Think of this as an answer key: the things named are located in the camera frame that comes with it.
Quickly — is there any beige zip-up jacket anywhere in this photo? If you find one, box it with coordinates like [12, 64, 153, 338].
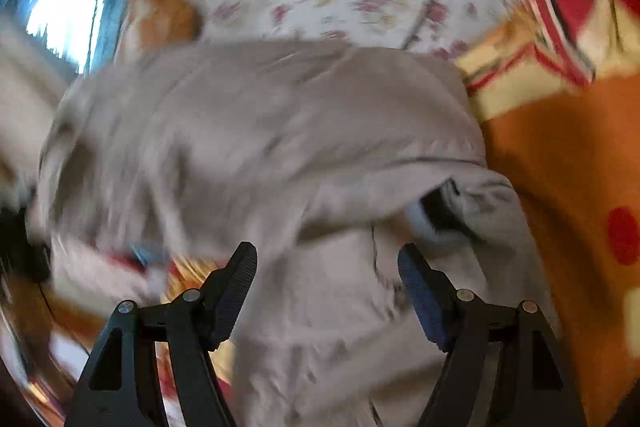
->
[37, 41, 558, 426]

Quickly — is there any orange red dotted blanket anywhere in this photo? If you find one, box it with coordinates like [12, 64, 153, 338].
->
[1, 0, 639, 426]

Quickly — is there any beige curtain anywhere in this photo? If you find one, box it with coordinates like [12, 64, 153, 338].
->
[1, 13, 76, 199]

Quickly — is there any orange checkered plush cushion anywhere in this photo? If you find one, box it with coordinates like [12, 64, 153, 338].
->
[114, 0, 202, 63]

